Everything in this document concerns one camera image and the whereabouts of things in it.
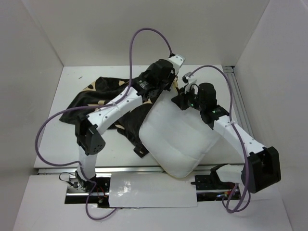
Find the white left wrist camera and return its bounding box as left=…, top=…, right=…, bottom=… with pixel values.
left=168, top=54, right=185, bottom=74

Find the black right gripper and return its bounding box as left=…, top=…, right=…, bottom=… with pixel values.
left=171, top=84, right=205, bottom=111

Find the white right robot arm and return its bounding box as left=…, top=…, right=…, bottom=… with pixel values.
left=172, top=83, right=281, bottom=193

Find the aluminium front rail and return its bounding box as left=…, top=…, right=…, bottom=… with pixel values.
left=37, top=164, right=263, bottom=175

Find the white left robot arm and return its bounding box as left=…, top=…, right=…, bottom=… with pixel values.
left=75, top=55, right=184, bottom=192

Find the aluminium side rail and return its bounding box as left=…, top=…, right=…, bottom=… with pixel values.
left=222, top=66, right=255, bottom=156

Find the white cover panel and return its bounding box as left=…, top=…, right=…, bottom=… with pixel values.
left=108, top=173, right=197, bottom=208

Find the black floral plush pillowcase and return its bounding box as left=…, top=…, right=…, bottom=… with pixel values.
left=59, top=77, right=158, bottom=158

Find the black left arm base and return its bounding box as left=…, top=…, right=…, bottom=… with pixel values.
left=59, top=169, right=111, bottom=195

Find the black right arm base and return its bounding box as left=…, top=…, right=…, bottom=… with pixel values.
left=190, top=170, right=235, bottom=202

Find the white pillow yellow edge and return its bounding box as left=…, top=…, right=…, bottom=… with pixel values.
left=139, top=91, right=221, bottom=178

